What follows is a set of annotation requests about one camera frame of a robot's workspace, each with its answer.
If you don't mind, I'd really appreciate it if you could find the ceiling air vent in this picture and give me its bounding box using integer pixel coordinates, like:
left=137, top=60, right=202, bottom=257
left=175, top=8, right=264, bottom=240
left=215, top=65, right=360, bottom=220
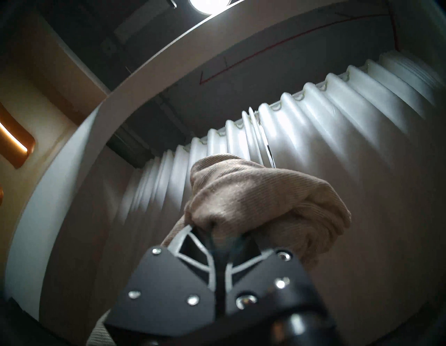
left=112, top=3, right=175, bottom=45

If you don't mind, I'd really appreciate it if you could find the beige drawstring garment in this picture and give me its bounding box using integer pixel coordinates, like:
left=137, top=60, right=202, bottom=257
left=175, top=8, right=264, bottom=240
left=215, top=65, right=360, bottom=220
left=89, top=153, right=352, bottom=346

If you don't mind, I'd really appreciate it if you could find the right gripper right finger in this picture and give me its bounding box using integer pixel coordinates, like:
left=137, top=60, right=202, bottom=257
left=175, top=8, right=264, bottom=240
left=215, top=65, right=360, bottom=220
left=224, top=248, right=329, bottom=315

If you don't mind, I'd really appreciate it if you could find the long pleated curtain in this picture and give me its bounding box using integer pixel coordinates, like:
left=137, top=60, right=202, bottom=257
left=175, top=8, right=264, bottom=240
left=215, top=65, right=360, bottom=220
left=38, top=49, right=446, bottom=346

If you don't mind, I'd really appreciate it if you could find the round ceiling light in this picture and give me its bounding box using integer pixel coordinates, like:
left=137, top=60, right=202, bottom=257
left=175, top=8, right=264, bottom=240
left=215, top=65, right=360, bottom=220
left=188, top=0, right=238, bottom=16

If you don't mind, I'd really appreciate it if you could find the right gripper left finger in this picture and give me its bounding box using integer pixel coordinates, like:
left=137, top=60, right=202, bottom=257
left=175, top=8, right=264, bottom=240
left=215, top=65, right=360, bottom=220
left=104, top=225, right=216, bottom=334

